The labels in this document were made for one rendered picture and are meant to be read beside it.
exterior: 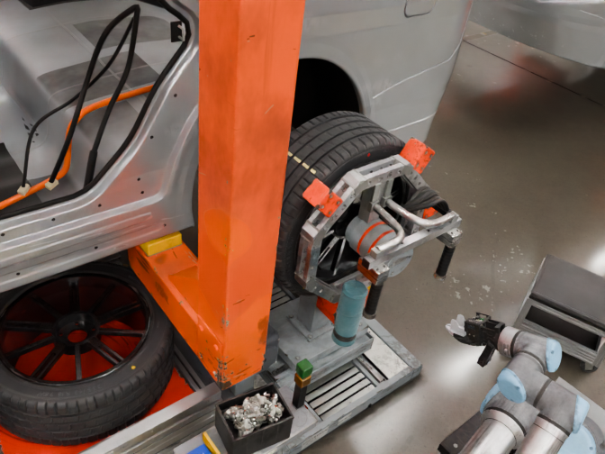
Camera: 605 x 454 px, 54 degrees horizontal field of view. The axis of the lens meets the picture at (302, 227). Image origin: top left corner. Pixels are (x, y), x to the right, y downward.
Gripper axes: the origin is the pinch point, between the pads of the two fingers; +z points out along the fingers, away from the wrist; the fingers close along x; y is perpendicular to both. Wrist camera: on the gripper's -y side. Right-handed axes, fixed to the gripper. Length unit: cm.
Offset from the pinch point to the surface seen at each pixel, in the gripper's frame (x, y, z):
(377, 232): 7.1, 34.2, 19.4
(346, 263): -0.8, 14.0, 46.2
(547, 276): -99, -30, 18
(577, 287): -104, -35, 7
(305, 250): 29, 34, 31
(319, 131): 11, 69, 35
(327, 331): 1, -21, 63
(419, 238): 4.8, 34.0, 3.7
